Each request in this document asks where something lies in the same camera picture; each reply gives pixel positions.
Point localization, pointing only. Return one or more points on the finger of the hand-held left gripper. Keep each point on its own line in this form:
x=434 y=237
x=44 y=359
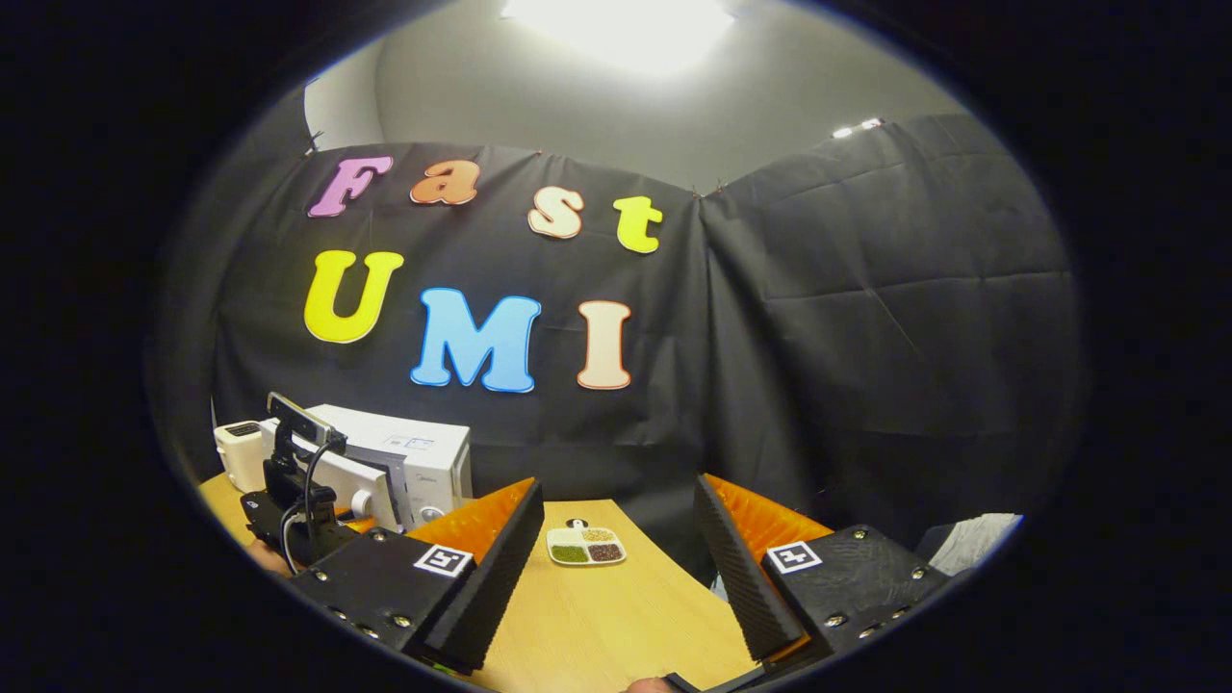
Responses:
x=359 y=525

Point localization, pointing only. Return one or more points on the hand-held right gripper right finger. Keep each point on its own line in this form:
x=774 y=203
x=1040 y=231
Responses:
x=736 y=577

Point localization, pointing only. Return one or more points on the black backdrop cloth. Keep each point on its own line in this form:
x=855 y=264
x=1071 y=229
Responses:
x=866 y=337

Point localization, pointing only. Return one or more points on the white microwave oven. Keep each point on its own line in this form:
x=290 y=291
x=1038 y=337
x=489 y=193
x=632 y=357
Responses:
x=423 y=452

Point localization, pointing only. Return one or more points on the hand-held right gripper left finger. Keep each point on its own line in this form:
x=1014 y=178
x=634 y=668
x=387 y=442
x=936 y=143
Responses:
x=500 y=577

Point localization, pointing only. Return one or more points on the small ceiling light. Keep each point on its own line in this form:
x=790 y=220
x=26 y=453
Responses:
x=859 y=128

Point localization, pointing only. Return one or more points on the large ceiling light panel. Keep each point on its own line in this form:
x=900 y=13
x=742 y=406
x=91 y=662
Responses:
x=626 y=29

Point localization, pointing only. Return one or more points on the white toaster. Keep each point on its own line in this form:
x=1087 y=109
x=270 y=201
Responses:
x=241 y=452

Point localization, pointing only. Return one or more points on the white cloth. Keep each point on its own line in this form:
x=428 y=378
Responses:
x=972 y=544

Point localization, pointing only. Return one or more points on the white divided spice dish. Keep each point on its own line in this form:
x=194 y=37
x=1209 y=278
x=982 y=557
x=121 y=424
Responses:
x=587 y=546

